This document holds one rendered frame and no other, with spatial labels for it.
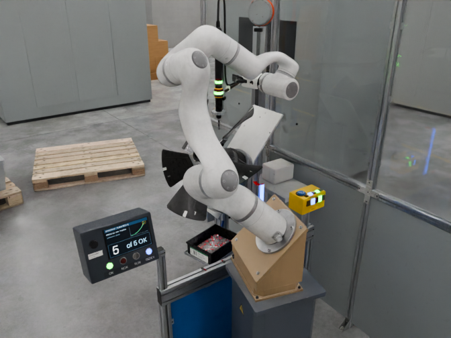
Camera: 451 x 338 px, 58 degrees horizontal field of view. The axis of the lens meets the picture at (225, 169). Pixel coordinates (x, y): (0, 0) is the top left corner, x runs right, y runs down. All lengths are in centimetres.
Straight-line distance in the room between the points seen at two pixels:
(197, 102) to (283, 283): 76
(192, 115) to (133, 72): 656
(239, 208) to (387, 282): 133
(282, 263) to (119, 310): 169
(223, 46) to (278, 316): 102
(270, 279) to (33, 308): 204
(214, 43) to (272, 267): 82
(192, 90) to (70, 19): 617
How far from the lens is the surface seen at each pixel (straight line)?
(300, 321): 175
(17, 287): 347
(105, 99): 775
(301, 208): 205
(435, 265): 232
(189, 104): 132
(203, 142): 132
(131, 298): 310
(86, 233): 147
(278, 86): 160
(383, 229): 241
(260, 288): 158
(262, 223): 148
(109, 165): 488
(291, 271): 160
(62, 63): 741
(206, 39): 143
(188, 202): 213
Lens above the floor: 201
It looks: 24 degrees down
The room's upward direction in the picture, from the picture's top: straight up
